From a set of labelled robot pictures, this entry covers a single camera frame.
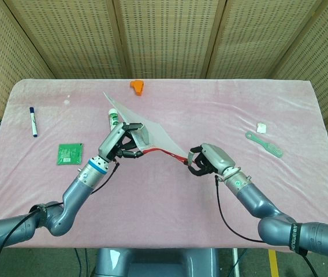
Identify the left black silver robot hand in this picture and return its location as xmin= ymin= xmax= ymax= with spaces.
xmin=98 ymin=122 xmax=150 ymax=162

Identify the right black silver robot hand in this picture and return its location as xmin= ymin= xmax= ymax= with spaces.
xmin=187 ymin=143 xmax=237 ymax=177

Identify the clear mesh zipper pouch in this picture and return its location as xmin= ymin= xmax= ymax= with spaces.
xmin=103 ymin=91 xmax=195 ymax=168

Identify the green tool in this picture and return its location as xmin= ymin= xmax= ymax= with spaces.
xmin=245 ymin=131 xmax=284 ymax=158

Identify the white green glue stick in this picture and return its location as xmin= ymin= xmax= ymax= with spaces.
xmin=107 ymin=108 xmax=121 ymax=131

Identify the green foil sachet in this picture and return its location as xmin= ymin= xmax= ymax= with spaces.
xmin=56 ymin=143 xmax=84 ymax=166

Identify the orange plastic block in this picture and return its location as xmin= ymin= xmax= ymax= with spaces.
xmin=129 ymin=80 xmax=146 ymax=96

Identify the pink plush tablecloth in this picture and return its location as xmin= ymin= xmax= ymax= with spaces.
xmin=0 ymin=77 xmax=328 ymax=250

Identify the blue white marker pen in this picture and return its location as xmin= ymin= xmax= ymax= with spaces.
xmin=29 ymin=107 xmax=40 ymax=138

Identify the woven bamboo folding screen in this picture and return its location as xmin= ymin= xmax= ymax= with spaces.
xmin=0 ymin=0 xmax=328 ymax=125

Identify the grey robot torso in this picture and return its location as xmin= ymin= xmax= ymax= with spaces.
xmin=94 ymin=247 xmax=219 ymax=277

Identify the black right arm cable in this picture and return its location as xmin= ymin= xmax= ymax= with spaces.
xmin=214 ymin=175 xmax=318 ymax=277

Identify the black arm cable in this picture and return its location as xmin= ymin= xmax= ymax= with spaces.
xmin=0 ymin=161 xmax=121 ymax=277
xmin=214 ymin=175 xmax=318 ymax=277

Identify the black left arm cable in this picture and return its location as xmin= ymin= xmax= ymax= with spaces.
xmin=0 ymin=161 xmax=121 ymax=277

